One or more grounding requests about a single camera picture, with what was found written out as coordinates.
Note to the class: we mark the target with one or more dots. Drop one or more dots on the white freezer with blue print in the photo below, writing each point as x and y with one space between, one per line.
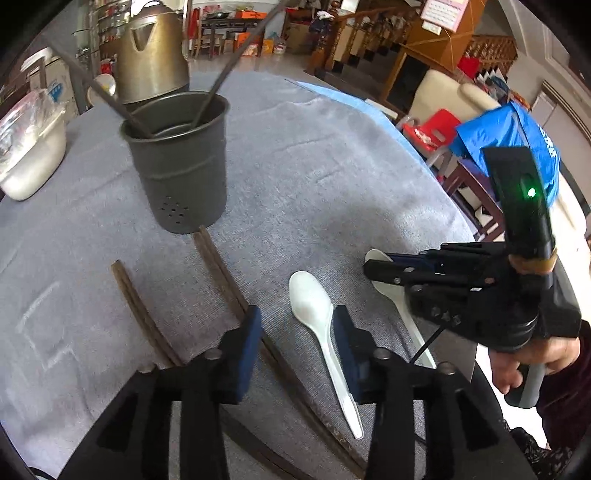
51 78

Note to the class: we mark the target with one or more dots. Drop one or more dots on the person's patterned clothing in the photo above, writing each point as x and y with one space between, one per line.
540 457

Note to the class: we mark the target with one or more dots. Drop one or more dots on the blue bag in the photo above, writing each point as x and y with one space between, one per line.
498 129

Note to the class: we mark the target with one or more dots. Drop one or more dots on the wall calendar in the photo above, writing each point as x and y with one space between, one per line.
443 14

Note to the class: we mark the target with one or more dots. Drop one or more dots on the wooden stair railing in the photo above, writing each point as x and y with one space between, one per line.
360 32

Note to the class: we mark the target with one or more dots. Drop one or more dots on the wooden pillar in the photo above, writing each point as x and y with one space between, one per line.
438 50

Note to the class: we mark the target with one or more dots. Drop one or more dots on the grey metal utensil holder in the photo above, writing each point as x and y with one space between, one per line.
184 184

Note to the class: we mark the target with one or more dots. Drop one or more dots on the blue table mat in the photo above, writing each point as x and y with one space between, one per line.
332 92

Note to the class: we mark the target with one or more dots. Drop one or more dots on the dark wooden chair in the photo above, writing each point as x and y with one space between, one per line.
475 198

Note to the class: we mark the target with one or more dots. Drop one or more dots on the person's right forearm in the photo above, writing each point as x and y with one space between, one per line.
568 406

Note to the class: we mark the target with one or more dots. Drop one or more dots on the white plastic spoon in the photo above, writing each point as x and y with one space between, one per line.
309 300
415 332

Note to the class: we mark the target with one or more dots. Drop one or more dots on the dark wooden table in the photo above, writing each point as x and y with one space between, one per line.
231 23

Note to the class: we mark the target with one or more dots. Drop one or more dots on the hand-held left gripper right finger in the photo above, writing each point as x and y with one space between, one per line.
344 350

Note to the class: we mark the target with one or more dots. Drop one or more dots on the white bowl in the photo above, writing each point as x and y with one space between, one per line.
27 170

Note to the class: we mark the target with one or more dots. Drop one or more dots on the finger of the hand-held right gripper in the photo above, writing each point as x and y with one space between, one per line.
443 254
383 272

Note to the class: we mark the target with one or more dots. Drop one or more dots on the red plastic chair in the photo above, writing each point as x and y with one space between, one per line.
438 124

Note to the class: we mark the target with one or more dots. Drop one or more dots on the cream chair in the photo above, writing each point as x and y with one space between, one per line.
443 90

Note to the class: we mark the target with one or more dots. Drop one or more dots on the bronze electric kettle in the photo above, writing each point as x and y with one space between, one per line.
152 60

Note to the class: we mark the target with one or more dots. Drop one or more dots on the round yellow fan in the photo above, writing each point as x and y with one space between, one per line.
104 85

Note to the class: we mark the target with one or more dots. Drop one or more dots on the plastic-wrapped steel pot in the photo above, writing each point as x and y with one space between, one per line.
23 120

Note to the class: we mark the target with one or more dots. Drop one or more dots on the person's right hand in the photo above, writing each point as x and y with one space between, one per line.
505 369

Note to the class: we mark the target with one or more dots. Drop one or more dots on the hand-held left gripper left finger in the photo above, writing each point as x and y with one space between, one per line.
249 350

